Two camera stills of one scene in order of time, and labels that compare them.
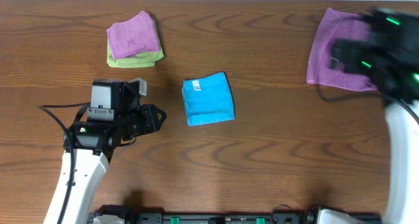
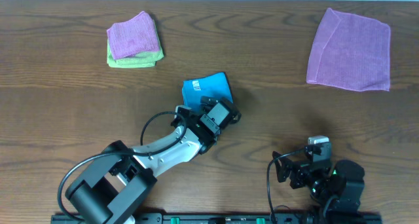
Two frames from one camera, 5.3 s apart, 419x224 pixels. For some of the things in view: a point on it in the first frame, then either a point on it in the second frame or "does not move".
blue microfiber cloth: (208, 100) does not move
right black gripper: (342, 56) → (293, 171)
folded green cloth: (143, 59) does not move
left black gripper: (146, 118) → (207, 100)
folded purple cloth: (134, 36) does not move
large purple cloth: (336, 25) does not move
